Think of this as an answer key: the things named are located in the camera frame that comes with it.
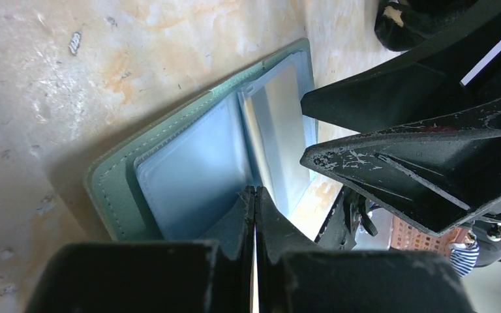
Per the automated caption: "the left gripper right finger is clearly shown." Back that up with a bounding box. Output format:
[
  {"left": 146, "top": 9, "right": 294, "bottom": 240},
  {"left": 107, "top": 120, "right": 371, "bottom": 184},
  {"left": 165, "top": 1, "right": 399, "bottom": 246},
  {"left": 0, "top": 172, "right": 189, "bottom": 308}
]
[{"left": 254, "top": 187, "right": 473, "bottom": 312}]

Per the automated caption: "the black floral pillow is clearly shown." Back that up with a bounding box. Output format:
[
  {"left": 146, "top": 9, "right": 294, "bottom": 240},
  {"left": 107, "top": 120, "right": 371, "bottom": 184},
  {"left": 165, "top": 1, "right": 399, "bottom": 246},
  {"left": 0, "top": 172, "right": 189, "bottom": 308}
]
[{"left": 374, "top": 0, "right": 476, "bottom": 52}]

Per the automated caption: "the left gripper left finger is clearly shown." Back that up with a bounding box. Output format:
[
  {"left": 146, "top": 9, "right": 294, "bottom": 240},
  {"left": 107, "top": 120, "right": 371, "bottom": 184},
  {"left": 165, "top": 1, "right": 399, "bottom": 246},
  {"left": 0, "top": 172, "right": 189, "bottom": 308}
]
[{"left": 26, "top": 186, "right": 256, "bottom": 312}]

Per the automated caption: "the green leather card holder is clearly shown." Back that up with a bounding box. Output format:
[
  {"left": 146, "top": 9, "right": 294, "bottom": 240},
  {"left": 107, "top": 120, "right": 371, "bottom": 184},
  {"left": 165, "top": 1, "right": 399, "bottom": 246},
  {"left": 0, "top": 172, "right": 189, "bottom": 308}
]
[{"left": 84, "top": 38, "right": 314, "bottom": 241}]

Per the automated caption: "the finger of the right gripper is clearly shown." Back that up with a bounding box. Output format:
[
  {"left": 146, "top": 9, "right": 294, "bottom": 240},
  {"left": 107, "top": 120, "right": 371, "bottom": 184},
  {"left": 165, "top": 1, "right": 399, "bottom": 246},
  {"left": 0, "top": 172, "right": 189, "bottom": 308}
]
[
  {"left": 301, "top": 98, "right": 501, "bottom": 235},
  {"left": 301, "top": 1, "right": 501, "bottom": 133}
]

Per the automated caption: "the white card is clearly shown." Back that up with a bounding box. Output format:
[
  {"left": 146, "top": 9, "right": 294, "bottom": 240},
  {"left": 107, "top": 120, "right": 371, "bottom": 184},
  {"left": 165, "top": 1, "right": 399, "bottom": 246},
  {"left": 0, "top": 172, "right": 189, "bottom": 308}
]
[{"left": 238, "top": 56, "right": 316, "bottom": 217}]

